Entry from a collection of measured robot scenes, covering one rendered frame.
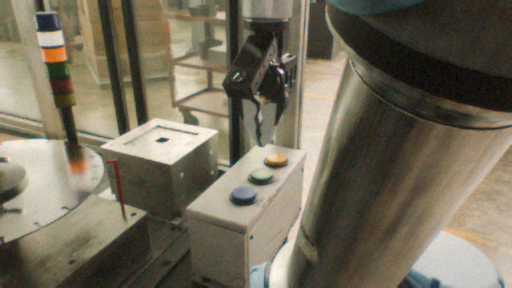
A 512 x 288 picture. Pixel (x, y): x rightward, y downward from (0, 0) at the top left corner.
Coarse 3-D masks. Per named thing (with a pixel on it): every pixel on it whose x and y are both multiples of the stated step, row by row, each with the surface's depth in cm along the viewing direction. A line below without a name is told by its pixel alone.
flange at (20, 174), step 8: (0, 168) 62; (8, 168) 62; (16, 168) 62; (24, 168) 62; (0, 176) 59; (8, 176) 59; (16, 176) 60; (24, 176) 60; (0, 184) 57; (8, 184) 58; (16, 184) 58; (0, 192) 56; (8, 192) 57
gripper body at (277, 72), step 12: (252, 24) 58; (264, 24) 58; (276, 24) 58; (288, 24) 60; (276, 36) 62; (288, 36) 65; (276, 60) 63; (288, 60) 63; (276, 72) 60; (264, 84) 62; (276, 84) 61; (264, 96) 63
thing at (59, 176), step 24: (0, 144) 73; (24, 144) 72; (48, 144) 72; (72, 144) 72; (48, 168) 64; (72, 168) 64; (96, 168) 64; (24, 192) 57; (48, 192) 57; (72, 192) 57; (0, 216) 52; (24, 216) 52; (48, 216) 52; (0, 240) 48
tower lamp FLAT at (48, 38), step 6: (36, 30) 78; (42, 30) 78; (48, 30) 78; (54, 30) 78; (60, 30) 79; (42, 36) 78; (48, 36) 78; (54, 36) 78; (60, 36) 79; (42, 42) 78; (48, 42) 78; (54, 42) 79; (60, 42) 80
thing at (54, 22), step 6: (42, 12) 78; (48, 12) 78; (54, 12) 78; (36, 18) 76; (42, 18) 76; (48, 18) 76; (54, 18) 77; (36, 24) 77; (42, 24) 77; (48, 24) 77; (54, 24) 78
